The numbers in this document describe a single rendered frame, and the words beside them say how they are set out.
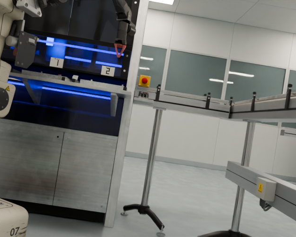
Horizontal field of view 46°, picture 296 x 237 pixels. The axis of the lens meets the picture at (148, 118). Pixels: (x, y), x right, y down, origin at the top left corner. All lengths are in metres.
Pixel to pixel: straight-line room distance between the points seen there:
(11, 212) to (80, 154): 0.88
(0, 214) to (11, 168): 0.93
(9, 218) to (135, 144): 5.50
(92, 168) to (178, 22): 5.25
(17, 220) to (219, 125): 5.89
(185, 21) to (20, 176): 5.45
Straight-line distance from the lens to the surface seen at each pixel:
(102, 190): 2.39
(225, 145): 7.21
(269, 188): 1.75
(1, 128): 2.49
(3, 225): 1.59
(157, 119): 2.49
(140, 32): 2.41
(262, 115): 1.98
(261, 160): 7.46
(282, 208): 1.69
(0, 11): 1.72
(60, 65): 2.41
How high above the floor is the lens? 0.73
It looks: 1 degrees up
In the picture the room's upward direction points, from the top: 9 degrees clockwise
